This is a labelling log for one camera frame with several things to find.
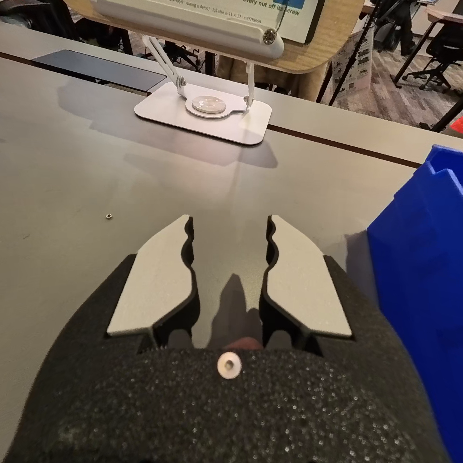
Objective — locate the printed instruction sheet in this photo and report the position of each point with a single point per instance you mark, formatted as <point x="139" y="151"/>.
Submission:
<point x="296" y="27"/>

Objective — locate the white metal display stand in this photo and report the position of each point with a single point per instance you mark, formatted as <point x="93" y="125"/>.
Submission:
<point x="217" y="123"/>

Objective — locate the black office chair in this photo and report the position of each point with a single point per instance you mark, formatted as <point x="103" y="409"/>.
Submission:
<point x="445" y="50"/>
<point x="181" y="54"/>
<point x="36" y="18"/>

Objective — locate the instruction sheet on stand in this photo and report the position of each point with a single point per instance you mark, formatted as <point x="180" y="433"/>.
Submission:
<point x="325" y="47"/>

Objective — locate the wooden office desk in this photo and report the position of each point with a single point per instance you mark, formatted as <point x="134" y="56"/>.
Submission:
<point x="445" y="16"/>

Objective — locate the blue plastic divided bin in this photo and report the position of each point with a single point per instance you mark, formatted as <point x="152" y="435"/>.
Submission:
<point x="416" y="271"/>

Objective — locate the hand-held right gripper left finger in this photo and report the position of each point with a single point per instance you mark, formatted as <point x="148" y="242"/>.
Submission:
<point x="152" y="282"/>

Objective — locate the red object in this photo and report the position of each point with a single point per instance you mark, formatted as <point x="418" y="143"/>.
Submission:
<point x="458" y="126"/>

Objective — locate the printed leaflet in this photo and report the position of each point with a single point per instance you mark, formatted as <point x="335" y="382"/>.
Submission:
<point x="356" y="72"/>

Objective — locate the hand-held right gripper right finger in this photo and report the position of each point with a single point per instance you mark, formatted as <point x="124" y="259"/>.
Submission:
<point x="307" y="285"/>

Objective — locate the dark table inset panel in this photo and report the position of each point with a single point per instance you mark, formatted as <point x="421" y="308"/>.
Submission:
<point x="101" y="70"/>

